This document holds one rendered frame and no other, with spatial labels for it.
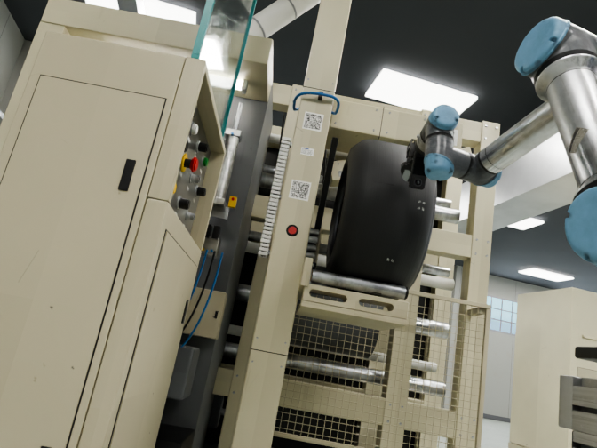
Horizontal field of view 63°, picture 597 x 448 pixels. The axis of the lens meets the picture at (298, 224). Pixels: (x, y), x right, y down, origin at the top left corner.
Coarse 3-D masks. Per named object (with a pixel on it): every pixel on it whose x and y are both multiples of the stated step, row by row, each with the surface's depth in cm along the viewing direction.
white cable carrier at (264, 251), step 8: (288, 144) 188; (280, 152) 187; (288, 152) 188; (280, 160) 186; (280, 168) 185; (280, 176) 184; (280, 184) 183; (272, 192) 182; (280, 192) 186; (272, 200) 181; (272, 208) 181; (272, 216) 180; (264, 224) 179; (272, 224) 179; (264, 232) 178; (272, 232) 182; (264, 240) 177; (264, 248) 177; (264, 256) 179
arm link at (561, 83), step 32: (544, 32) 92; (576, 32) 90; (544, 64) 91; (576, 64) 88; (544, 96) 94; (576, 96) 84; (576, 128) 82; (576, 160) 80; (576, 192) 77; (576, 224) 74
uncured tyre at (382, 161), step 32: (352, 160) 173; (384, 160) 167; (352, 192) 164; (384, 192) 161; (416, 192) 162; (352, 224) 162; (384, 224) 160; (416, 224) 160; (352, 256) 164; (384, 256) 163; (416, 256) 163
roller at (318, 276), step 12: (312, 276) 166; (324, 276) 166; (336, 276) 167; (348, 276) 167; (348, 288) 167; (360, 288) 166; (372, 288) 166; (384, 288) 166; (396, 288) 167; (408, 288) 168
